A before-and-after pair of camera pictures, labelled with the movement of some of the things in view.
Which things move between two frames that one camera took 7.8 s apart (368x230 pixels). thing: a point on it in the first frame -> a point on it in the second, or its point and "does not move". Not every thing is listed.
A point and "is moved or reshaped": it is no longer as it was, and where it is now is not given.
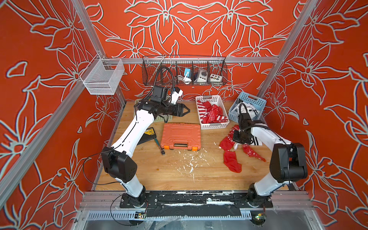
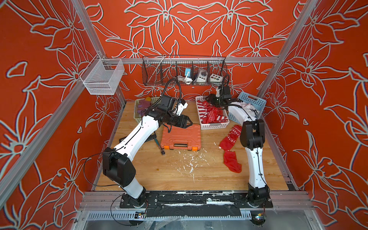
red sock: x=230 y=160 does not move
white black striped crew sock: x=256 y=141 is moved or reshaped
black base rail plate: x=196 y=203 does not move
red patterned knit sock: x=227 y=143 does not move
